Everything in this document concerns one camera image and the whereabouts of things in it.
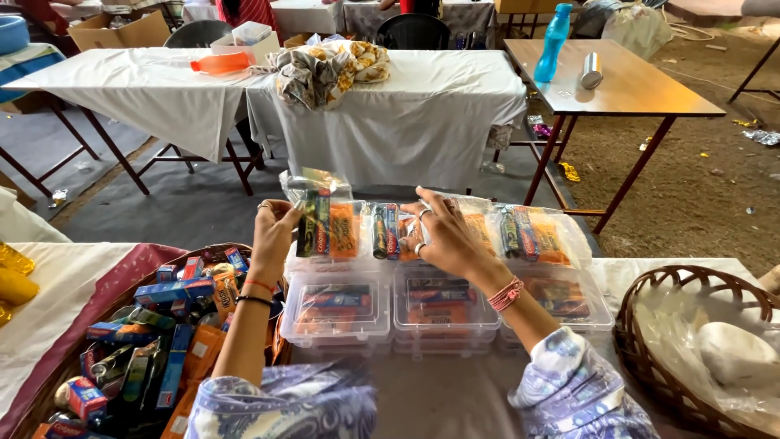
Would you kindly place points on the stack of clear plastic boxes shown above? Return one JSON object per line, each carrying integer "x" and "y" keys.
{"x": 442, "y": 311}
{"x": 563, "y": 302}
{"x": 335, "y": 308}

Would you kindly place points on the person's right hand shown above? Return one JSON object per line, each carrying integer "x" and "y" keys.
{"x": 457, "y": 241}

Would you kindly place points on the white cloth with maroon border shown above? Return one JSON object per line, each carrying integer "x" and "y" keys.
{"x": 55, "y": 299}

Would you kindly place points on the brown cardboard box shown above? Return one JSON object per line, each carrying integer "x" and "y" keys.
{"x": 119, "y": 33}

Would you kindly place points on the wicker basket with plastic bag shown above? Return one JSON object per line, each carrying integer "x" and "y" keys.
{"x": 701, "y": 353}

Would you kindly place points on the crumpled patterned cloth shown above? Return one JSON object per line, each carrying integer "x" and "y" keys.
{"x": 329, "y": 70}

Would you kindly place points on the silver foil wrapper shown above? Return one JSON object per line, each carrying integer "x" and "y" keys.
{"x": 58, "y": 197}
{"x": 762, "y": 137}

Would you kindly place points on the steel bottle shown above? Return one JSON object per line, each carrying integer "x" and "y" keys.
{"x": 591, "y": 71}

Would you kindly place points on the dark table frame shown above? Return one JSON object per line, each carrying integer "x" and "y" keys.
{"x": 755, "y": 70}

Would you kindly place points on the black wristband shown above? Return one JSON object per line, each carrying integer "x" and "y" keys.
{"x": 255, "y": 299}

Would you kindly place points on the table with grey cloth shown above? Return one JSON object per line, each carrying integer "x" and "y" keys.
{"x": 469, "y": 18}

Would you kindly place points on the red thread wristband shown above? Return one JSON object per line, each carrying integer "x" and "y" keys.
{"x": 259, "y": 284}

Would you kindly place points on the orange plastic bottle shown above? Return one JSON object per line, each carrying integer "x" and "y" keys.
{"x": 222, "y": 63}

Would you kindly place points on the black plastic chair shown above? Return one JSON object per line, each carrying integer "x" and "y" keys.
{"x": 414, "y": 33}
{"x": 198, "y": 35}

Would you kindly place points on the white plastic bag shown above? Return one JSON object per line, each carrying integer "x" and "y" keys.
{"x": 634, "y": 27}

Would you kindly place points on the blue striped cloth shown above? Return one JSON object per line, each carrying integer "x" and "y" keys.
{"x": 27, "y": 67}

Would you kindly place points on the yellow foil wrapper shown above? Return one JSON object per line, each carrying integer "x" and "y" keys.
{"x": 570, "y": 172}

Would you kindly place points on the yellow wrapped packets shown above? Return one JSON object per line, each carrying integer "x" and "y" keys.
{"x": 13, "y": 286}

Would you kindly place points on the person's left hand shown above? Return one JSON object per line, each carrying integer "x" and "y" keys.
{"x": 268, "y": 244}

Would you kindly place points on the wicker basket of toiletries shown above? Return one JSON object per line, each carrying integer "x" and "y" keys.
{"x": 140, "y": 347}

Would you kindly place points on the blue plastic bottle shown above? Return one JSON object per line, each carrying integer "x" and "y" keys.
{"x": 551, "y": 49}

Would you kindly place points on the blue plastic tub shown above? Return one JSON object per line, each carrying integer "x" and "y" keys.
{"x": 12, "y": 35}

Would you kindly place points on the brown wooden folding table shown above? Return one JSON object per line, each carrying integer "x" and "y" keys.
{"x": 609, "y": 82}

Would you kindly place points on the white box with clear container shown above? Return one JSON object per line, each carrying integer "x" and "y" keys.
{"x": 250, "y": 39}

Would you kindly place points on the table with white cloth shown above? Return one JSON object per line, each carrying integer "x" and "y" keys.
{"x": 402, "y": 122}
{"x": 140, "y": 91}

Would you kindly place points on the clear toiletry kit packet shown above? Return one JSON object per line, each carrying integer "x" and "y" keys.
{"x": 387, "y": 231}
{"x": 480, "y": 228}
{"x": 332, "y": 228}
{"x": 536, "y": 235}

